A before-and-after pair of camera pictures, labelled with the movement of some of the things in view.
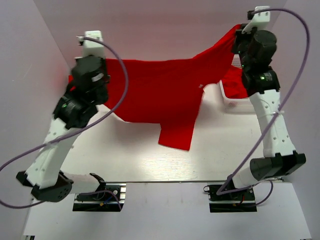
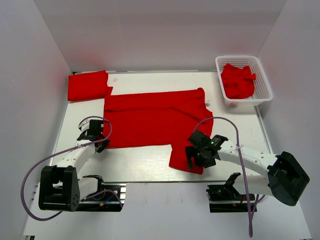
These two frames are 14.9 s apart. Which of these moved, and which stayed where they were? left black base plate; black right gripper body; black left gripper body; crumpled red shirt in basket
Moved: black right gripper body; black left gripper body
Stayed: crumpled red shirt in basket; left black base plate
